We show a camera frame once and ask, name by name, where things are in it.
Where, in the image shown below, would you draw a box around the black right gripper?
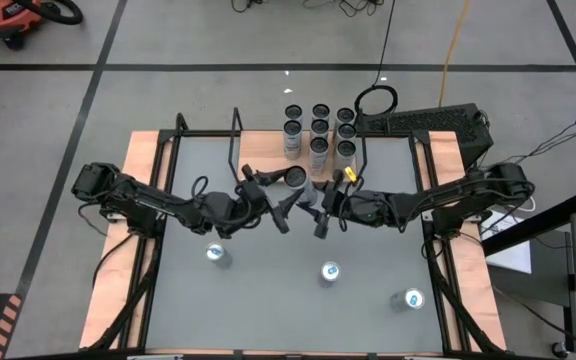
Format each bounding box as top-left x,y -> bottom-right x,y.
303,168 -> 399,240

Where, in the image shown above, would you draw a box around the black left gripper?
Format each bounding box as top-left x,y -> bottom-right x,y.
200,164 -> 307,239

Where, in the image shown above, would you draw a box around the Celsius Tropical Vibe can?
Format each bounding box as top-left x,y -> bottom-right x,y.
336,122 -> 358,142
334,139 -> 358,171

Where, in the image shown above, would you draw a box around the Red Bull sugarfree can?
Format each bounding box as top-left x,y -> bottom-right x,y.
317,260 -> 342,289
389,287 -> 426,313
204,242 -> 233,270

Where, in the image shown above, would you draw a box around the wooden shelf black metal legs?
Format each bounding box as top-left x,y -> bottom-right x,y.
226,106 -> 369,189

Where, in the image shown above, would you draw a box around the white printed paper sheet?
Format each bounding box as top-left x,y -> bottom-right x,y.
480,209 -> 534,275

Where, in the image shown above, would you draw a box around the black desk beam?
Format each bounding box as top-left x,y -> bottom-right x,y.
481,189 -> 576,257

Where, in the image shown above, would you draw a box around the orange shop vacuum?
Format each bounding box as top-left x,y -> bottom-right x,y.
0,0 -> 84,51

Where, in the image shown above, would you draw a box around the black aluminium rig frame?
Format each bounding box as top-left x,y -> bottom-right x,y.
80,112 -> 509,357

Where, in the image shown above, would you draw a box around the black looped floor cable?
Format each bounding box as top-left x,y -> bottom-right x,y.
354,0 -> 400,118

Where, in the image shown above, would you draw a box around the yellow cable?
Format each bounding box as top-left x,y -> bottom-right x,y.
437,0 -> 472,109

